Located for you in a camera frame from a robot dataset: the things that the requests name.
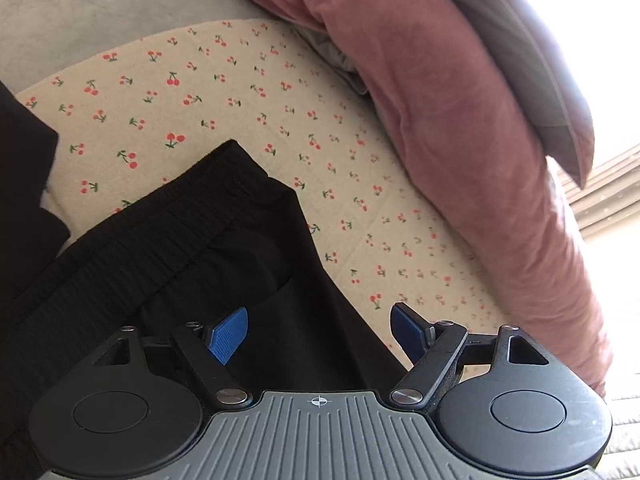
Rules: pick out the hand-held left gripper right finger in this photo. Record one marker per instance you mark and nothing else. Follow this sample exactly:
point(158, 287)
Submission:
point(406, 329)

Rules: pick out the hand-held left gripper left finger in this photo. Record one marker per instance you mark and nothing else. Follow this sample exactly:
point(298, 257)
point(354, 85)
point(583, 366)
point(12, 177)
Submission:
point(229, 336)

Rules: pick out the black pants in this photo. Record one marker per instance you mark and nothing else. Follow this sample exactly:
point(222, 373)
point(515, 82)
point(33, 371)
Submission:
point(200, 240)

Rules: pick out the pink duvet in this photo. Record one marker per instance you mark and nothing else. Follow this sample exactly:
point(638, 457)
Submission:
point(450, 110)

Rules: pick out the cherry print bed sheet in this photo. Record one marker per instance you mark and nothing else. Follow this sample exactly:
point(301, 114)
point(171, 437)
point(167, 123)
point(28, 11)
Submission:
point(210, 90)

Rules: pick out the dark cloth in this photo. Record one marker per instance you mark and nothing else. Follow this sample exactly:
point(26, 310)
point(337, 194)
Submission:
point(25, 175)

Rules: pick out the pink and grey pillow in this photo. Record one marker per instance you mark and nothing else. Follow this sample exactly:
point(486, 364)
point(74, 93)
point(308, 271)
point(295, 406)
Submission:
point(530, 60)

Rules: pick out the grey mattress cover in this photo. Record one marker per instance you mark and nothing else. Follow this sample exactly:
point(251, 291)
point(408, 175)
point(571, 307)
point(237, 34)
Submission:
point(100, 10)

